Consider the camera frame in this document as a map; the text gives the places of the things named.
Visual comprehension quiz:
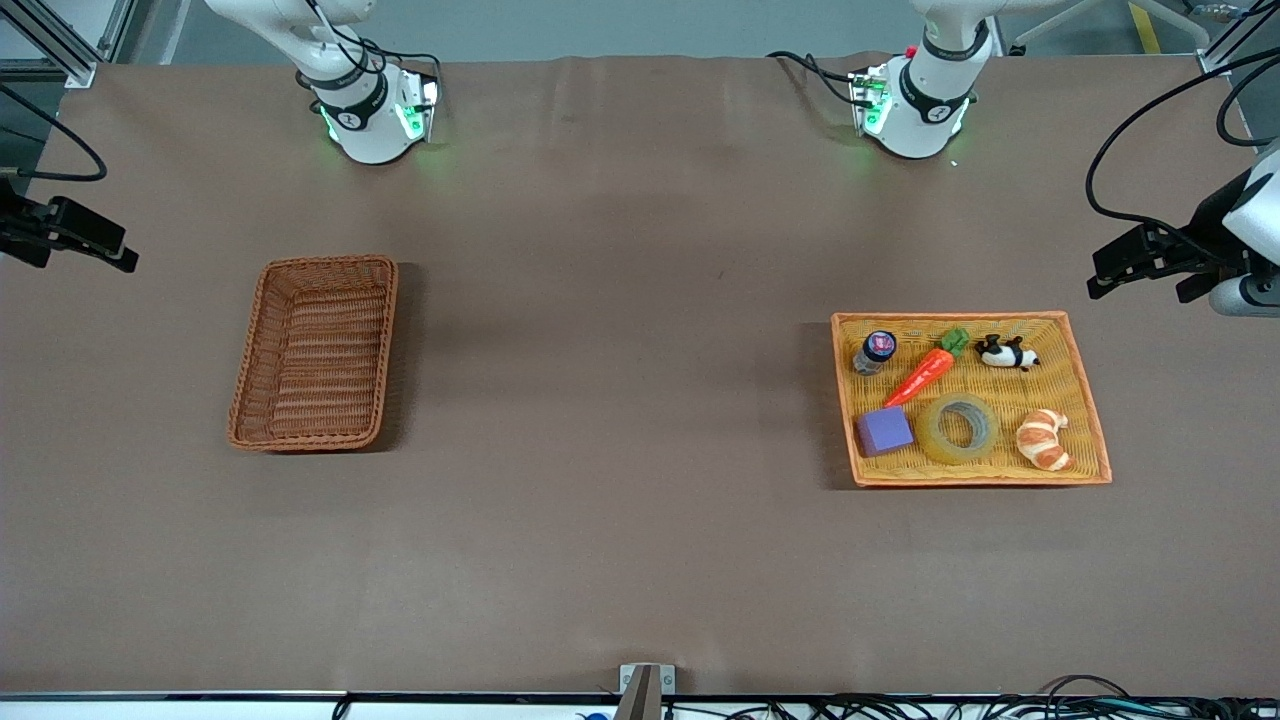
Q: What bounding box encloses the clear yellowish tape roll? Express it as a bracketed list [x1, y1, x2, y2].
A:
[918, 392, 1000, 466]

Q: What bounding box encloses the orange flat wicker basket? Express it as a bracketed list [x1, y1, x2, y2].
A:
[831, 311, 1113, 488]

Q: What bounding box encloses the brown deep wicker basket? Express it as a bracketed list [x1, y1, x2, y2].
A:
[227, 254, 399, 453]

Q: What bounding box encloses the black white panda toy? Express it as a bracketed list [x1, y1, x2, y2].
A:
[975, 334, 1041, 373]

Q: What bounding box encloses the toy croissant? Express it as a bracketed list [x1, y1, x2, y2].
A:
[1015, 408, 1073, 472]

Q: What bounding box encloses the orange toy carrot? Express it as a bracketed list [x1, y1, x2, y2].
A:
[883, 327, 971, 409]

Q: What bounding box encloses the small bottle blue cap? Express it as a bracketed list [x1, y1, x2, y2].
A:
[852, 330, 898, 377]

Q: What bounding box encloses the purple foam cube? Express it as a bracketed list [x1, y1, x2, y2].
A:
[856, 406, 915, 459]

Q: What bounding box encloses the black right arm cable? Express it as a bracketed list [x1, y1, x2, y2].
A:
[0, 85, 109, 183]

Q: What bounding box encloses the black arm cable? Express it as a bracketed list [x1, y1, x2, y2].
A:
[1086, 48, 1280, 263]
[0, 85, 109, 183]

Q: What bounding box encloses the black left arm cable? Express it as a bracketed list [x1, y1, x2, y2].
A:
[1086, 48, 1280, 263]

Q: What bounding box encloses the aluminium frame profile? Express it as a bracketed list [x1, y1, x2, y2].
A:
[0, 0, 136, 89]
[1195, 0, 1280, 76]

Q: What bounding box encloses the black base cable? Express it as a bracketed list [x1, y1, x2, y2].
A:
[767, 50, 863, 107]

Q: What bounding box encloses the black cable bundle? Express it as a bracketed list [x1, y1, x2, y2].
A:
[660, 675, 1280, 720]

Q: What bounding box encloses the metal table edge bracket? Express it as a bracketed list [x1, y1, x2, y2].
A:
[619, 664, 676, 720]

